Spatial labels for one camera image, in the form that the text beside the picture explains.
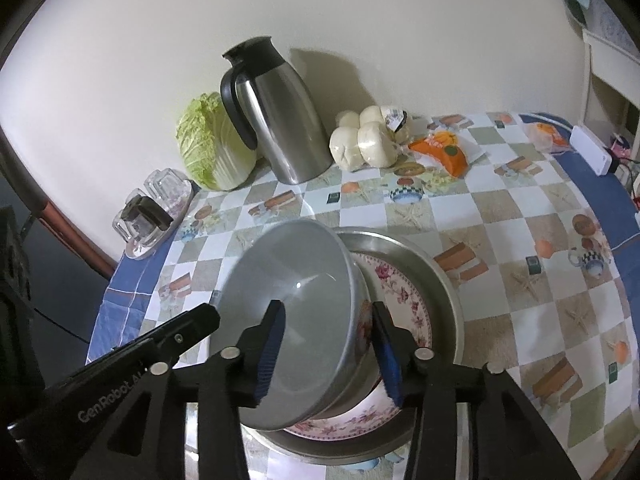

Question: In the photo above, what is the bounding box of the bag of steamed buns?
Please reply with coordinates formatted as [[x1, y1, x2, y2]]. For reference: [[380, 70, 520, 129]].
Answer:
[[329, 104, 413, 171]]

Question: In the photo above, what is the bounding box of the large stainless steel basin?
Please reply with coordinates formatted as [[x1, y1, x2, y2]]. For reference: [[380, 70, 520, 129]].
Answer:
[[252, 229, 466, 463]]

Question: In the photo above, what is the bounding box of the stainless steel thermos jug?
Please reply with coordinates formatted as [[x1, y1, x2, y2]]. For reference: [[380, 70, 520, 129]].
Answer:
[[220, 36, 335, 186]]

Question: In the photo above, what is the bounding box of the dark cabinet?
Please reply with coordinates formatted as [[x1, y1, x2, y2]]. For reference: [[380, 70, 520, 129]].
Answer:
[[0, 205, 47, 401]]

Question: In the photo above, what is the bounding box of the clear floral serving tray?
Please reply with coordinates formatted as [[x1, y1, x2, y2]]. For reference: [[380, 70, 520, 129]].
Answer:
[[120, 180, 201, 261]]

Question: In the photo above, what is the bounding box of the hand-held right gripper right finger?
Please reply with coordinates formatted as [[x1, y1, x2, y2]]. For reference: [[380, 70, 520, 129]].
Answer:
[[371, 301, 582, 480]]

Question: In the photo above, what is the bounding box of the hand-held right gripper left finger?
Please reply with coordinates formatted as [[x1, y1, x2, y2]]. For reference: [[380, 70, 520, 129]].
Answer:
[[70, 299, 287, 480]]

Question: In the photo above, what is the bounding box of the round pink floral plate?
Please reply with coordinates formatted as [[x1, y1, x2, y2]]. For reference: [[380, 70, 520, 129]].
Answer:
[[282, 252, 435, 438]]

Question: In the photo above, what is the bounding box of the white power adapter box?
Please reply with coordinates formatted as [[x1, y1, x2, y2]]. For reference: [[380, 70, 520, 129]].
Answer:
[[570, 125, 612, 177]]

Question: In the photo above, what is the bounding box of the orange snack packet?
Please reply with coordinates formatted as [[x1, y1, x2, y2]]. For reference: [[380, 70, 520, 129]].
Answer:
[[407, 130, 483, 178], [524, 120, 572, 155]]

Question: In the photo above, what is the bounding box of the napa cabbage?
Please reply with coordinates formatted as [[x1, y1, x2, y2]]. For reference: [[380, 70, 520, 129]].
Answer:
[[175, 92, 258, 192]]

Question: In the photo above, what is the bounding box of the white rack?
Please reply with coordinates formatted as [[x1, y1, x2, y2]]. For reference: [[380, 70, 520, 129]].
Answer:
[[582, 27, 640, 161]]

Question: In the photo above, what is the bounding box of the white square bowl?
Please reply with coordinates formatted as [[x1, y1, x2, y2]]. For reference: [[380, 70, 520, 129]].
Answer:
[[210, 218, 352, 432]]

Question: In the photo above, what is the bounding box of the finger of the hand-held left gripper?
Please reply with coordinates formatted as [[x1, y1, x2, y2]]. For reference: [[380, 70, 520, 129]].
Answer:
[[112, 303, 222, 367]]

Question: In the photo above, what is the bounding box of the brown wooden frame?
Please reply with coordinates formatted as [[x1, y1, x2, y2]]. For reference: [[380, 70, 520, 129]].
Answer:
[[39, 199, 117, 279]]

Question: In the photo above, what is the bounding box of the clear drinking glass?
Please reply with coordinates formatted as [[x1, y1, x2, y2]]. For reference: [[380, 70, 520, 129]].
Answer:
[[112, 190, 143, 243], [144, 170, 173, 202], [161, 169, 193, 215]]

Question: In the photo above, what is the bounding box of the black cable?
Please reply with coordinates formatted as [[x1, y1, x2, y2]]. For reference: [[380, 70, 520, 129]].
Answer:
[[20, 212, 92, 347], [607, 156, 640, 211]]

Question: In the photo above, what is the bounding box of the checked plastic table cover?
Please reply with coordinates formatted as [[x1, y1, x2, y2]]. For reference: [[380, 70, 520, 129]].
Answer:
[[155, 110, 640, 480]]

